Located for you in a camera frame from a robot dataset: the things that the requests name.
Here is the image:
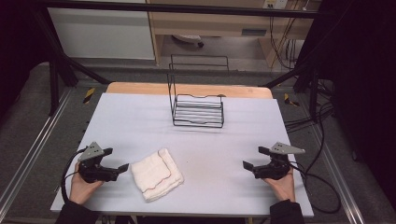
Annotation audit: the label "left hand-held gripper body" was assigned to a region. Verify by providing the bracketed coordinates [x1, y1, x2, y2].
[77, 141, 120, 184]

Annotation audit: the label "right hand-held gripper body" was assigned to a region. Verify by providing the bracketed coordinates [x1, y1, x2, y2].
[253, 141, 306, 181]

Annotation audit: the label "person's left hand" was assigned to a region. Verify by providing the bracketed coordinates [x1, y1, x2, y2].
[68, 161, 105, 206]

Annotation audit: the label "person's right hand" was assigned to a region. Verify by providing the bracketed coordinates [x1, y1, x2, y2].
[263, 167, 297, 203]

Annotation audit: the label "white folded towel red stitching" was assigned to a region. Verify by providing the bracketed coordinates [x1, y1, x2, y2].
[130, 147, 185, 203]

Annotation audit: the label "pale lavender table cover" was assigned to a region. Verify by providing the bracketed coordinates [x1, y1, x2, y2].
[49, 92, 315, 218]

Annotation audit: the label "yellow black striped tape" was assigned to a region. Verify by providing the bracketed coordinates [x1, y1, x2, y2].
[82, 87, 96, 105]
[283, 92, 301, 108]

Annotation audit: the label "black curtain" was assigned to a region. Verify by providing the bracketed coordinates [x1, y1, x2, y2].
[0, 0, 52, 119]
[303, 0, 396, 203]

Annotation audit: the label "white cabinet panel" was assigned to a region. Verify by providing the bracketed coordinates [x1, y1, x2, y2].
[47, 7, 156, 61]

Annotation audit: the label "white chair base with caster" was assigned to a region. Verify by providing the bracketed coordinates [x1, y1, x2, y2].
[172, 34, 205, 49]

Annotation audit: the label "white power strip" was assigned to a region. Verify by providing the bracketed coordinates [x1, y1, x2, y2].
[262, 0, 290, 10]

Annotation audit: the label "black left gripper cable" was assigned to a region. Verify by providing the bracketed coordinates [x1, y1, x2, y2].
[60, 147, 89, 203]

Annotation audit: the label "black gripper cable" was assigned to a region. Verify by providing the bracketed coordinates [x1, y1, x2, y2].
[289, 161, 342, 216]
[60, 147, 89, 203]

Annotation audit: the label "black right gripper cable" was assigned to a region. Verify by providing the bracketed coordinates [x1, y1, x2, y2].
[289, 161, 342, 216]

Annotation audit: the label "bundle of black floor cables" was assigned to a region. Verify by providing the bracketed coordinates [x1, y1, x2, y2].
[284, 77, 336, 135]

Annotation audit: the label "aluminium floor rail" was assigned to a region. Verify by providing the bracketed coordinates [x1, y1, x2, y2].
[309, 124, 366, 224]
[0, 88, 76, 213]

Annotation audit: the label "black wire rack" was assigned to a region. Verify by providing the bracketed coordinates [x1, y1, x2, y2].
[166, 53, 231, 129]

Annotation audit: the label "hanging cables under desk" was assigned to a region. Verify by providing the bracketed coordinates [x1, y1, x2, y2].
[268, 0, 309, 71]

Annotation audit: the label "black metal frame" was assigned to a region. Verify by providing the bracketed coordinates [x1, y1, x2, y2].
[31, 0, 353, 117]

